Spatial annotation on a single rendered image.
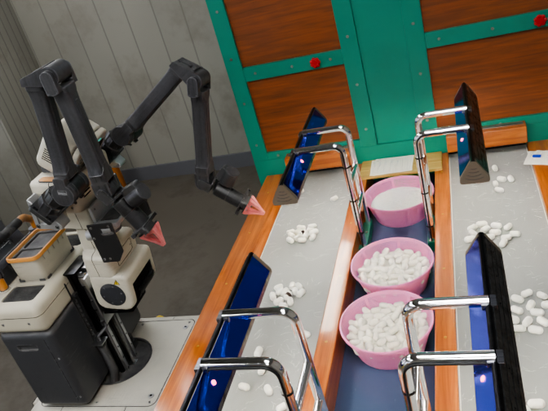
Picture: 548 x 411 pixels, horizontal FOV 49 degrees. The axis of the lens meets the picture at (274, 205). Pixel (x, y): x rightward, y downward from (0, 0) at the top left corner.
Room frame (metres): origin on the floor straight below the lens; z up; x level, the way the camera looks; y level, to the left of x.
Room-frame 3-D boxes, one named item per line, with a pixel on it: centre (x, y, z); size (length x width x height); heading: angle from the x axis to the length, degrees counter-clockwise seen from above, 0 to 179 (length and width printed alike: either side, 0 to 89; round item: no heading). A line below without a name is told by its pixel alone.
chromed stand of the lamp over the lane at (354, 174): (1.90, -0.22, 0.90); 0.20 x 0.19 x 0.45; 159
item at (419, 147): (1.76, -0.59, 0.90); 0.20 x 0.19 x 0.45; 159
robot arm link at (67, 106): (1.76, 0.48, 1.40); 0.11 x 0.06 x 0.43; 159
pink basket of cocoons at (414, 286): (1.59, -0.31, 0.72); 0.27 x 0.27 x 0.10
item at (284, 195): (1.94, -0.15, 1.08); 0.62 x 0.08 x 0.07; 159
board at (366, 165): (2.20, -0.55, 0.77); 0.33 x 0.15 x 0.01; 69
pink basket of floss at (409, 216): (2.00, -0.47, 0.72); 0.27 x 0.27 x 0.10
